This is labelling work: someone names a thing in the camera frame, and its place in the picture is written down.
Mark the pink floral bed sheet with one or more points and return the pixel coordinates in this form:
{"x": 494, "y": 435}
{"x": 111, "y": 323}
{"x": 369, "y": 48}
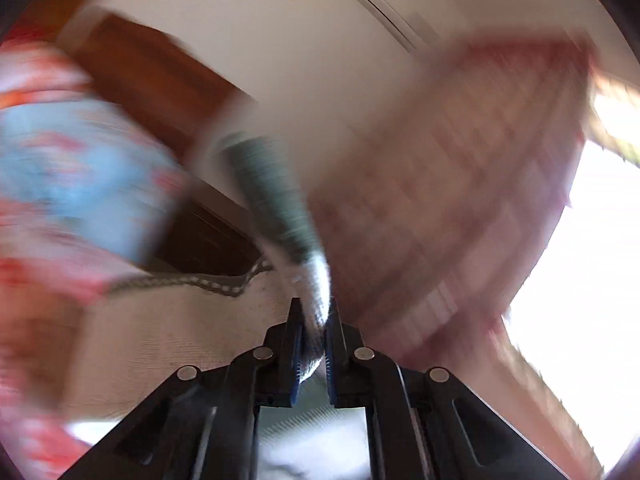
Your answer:
{"x": 30, "y": 335}

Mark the green fleece garment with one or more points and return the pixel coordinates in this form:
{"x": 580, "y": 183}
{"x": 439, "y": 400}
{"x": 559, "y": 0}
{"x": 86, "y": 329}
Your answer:
{"x": 270, "y": 195}

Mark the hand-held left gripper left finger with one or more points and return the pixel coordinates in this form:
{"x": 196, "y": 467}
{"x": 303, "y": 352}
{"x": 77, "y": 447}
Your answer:
{"x": 295, "y": 360}

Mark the plain wooden headboard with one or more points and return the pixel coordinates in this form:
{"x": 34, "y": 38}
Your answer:
{"x": 55, "y": 10}

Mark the carved wooden headboard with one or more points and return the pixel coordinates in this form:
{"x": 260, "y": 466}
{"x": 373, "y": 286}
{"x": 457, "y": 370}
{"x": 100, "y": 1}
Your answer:
{"x": 150, "y": 70}

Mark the bright window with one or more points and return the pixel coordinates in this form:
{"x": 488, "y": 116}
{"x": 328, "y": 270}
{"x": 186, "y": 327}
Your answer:
{"x": 590, "y": 260}

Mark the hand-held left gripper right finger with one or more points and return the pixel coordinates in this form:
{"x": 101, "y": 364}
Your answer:
{"x": 330, "y": 360}

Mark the pink floral curtain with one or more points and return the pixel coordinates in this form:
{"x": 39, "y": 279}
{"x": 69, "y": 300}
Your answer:
{"x": 450, "y": 185}

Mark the blue floral pillow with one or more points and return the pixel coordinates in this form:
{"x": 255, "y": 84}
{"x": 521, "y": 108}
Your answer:
{"x": 85, "y": 175}

